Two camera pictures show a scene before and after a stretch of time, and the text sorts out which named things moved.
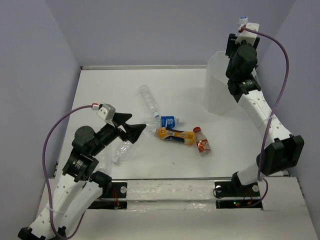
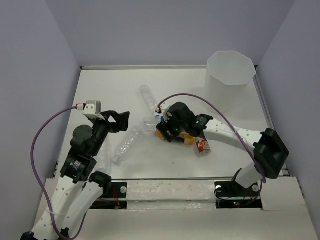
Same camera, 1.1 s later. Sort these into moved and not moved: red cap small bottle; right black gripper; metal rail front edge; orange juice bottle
Moved: right black gripper
Not moved: red cap small bottle; metal rail front edge; orange juice bottle
